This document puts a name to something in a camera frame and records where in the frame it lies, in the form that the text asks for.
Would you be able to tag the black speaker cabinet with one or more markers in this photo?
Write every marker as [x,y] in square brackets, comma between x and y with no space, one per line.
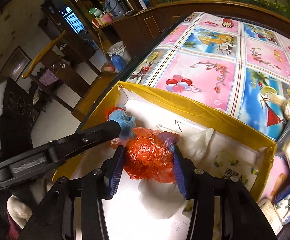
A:
[16,120]

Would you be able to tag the blue knitted cloth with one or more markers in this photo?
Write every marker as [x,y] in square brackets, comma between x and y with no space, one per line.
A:
[127,123]

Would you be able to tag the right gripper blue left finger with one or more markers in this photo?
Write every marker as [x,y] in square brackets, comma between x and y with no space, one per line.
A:
[113,169]

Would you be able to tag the white gloved left hand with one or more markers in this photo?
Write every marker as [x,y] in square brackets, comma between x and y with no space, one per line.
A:
[18,211]

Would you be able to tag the blue grey kettle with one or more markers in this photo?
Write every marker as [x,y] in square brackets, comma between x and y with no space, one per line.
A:
[115,8]

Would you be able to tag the blue bottle on floor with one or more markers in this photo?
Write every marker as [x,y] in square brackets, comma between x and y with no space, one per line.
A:
[118,62]

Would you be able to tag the orange plastic bag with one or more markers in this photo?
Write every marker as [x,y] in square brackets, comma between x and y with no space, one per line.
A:
[148,154]

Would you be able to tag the wooden chair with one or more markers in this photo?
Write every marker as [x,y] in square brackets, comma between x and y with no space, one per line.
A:
[62,70]

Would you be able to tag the yellow cardboard box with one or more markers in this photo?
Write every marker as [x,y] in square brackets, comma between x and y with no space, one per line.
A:
[213,140]

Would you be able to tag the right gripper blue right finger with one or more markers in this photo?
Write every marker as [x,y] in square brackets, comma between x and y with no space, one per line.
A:
[183,170]

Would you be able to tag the colourful patterned tablecloth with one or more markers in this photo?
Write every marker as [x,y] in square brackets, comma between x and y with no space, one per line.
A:
[238,67]

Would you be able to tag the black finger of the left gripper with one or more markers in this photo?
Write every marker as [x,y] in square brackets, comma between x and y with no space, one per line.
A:
[75,144]

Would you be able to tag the white bucket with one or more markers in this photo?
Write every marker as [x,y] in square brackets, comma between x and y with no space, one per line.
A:
[117,49]

